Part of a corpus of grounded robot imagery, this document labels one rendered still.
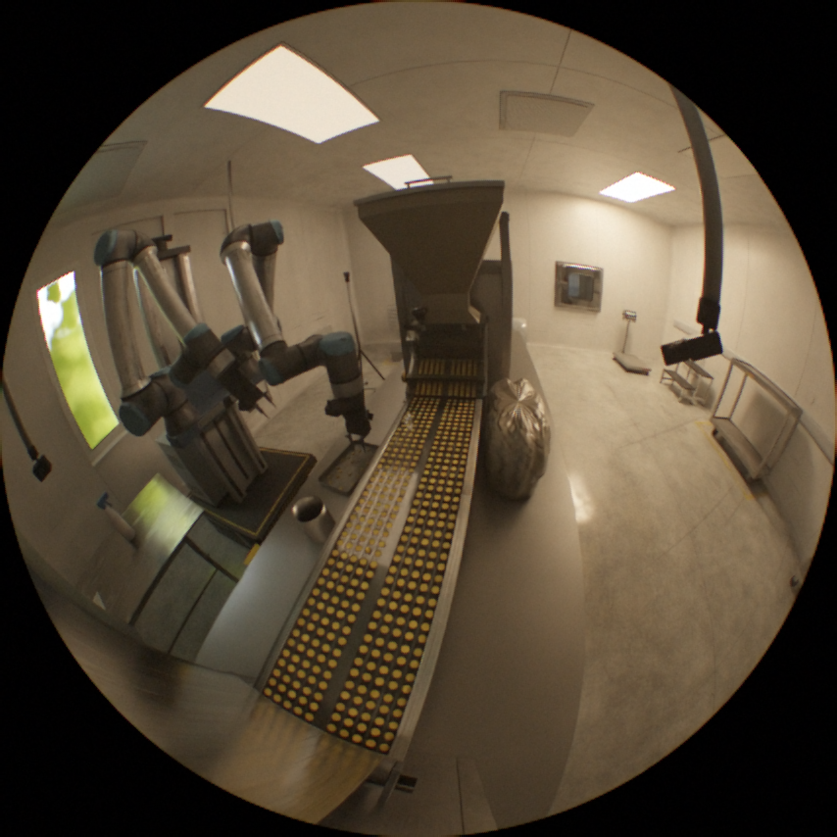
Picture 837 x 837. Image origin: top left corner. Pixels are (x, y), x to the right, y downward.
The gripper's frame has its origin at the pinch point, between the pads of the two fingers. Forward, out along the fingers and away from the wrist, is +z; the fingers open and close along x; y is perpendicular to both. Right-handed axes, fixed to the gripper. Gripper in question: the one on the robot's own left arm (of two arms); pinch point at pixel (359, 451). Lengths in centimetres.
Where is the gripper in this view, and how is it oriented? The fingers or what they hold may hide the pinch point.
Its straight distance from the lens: 82.2
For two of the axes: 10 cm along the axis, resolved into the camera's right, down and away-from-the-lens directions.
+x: -9.1, -1.5, 3.9
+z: 1.0, 8.3, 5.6
